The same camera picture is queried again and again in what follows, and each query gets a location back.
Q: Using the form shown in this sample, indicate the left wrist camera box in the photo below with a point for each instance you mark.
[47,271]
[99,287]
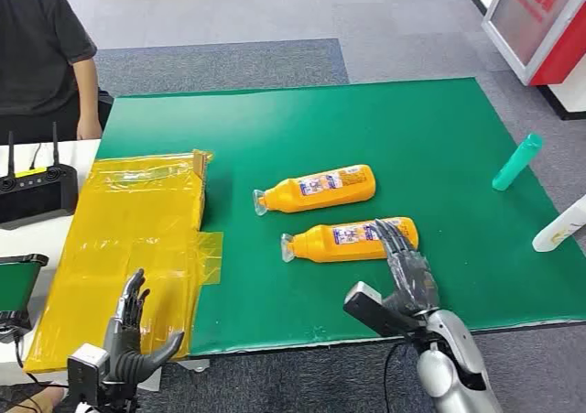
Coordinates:
[87,371]

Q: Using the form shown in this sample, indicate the red white display stand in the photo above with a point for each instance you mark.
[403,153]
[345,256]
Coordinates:
[531,10]

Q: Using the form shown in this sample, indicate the orange detergent bottle clear cap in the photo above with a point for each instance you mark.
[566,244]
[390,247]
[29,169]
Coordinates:
[320,192]
[334,246]

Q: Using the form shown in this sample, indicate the black tablet with green screen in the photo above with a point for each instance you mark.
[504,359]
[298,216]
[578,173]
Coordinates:
[16,286]

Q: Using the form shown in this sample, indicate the teal plastic bottle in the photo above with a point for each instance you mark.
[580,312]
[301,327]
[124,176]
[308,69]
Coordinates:
[517,161]

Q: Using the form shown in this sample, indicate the yellow film wrapped cardboard box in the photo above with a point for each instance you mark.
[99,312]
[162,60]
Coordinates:
[115,228]

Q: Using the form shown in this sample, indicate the white plastic bottle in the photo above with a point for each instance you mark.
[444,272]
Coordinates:
[560,228]

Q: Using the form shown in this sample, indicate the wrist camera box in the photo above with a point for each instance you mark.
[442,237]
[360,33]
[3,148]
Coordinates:
[366,307]
[87,371]

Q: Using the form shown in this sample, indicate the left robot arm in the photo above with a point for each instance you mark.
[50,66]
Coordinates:
[115,401]

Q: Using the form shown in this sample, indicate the person's hand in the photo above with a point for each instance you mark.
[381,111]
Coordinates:
[89,130]

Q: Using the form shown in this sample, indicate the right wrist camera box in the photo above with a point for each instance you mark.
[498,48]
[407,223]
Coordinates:
[366,307]

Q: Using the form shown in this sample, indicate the person's forearm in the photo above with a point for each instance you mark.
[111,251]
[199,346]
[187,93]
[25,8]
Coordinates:
[87,89]

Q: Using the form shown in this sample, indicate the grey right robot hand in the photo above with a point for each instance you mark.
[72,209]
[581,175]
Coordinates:
[412,283]

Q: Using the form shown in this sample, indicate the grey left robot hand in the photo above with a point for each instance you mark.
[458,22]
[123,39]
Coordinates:
[124,349]

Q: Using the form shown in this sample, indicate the black remote controller with antennas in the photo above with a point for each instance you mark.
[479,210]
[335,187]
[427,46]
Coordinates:
[36,198]

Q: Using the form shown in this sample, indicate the person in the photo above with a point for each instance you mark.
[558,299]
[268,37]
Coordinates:
[32,46]

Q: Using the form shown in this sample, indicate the green table mat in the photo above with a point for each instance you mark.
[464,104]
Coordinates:
[320,125]

